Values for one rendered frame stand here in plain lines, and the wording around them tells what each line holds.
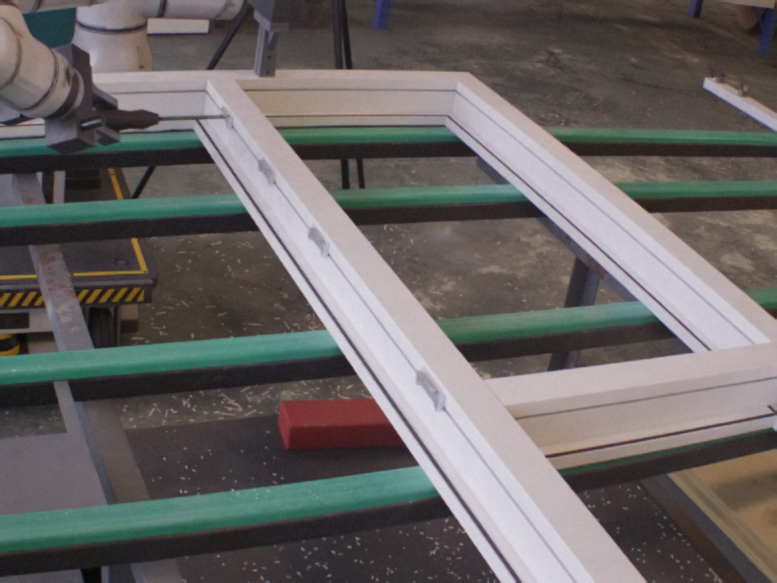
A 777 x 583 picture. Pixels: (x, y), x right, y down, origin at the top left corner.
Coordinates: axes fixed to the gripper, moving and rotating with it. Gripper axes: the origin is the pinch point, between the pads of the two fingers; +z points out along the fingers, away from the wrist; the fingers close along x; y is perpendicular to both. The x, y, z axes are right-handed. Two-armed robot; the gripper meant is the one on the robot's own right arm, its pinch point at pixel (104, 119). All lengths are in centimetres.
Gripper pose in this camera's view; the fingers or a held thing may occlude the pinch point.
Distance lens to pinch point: 156.2
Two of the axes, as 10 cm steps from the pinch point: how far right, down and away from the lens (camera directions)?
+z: 2.5, 1.2, 9.6
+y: 9.6, -1.7, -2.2
